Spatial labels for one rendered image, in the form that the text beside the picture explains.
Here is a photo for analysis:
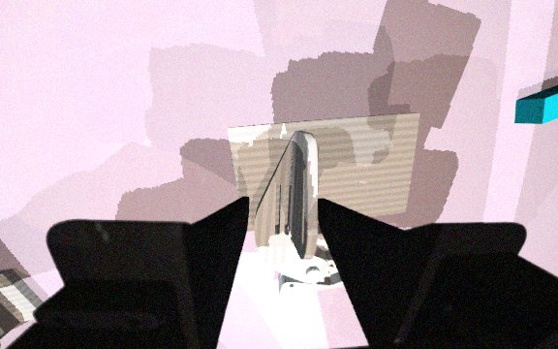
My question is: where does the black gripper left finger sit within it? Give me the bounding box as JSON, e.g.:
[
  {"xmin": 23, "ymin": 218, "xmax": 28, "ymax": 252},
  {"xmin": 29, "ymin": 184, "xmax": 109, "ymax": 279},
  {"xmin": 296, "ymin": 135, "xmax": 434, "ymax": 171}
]
[{"xmin": 46, "ymin": 197, "xmax": 249, "ymax": 349}]

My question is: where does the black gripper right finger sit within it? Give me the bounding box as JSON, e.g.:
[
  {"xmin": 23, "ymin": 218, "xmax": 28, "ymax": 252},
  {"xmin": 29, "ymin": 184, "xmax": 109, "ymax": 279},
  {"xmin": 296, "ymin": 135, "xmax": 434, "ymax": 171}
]
[{"xmin": 318, "ymin": 198, "xmax": 527, "ymax": 345}]

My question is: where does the cyan rectangular bar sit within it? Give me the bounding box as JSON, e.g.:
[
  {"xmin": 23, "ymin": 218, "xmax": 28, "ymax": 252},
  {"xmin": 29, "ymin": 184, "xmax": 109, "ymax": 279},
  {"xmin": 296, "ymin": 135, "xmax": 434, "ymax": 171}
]
[{"xmin": 514, "ymin": 85, "xmax": 558, "ymax": 124}]

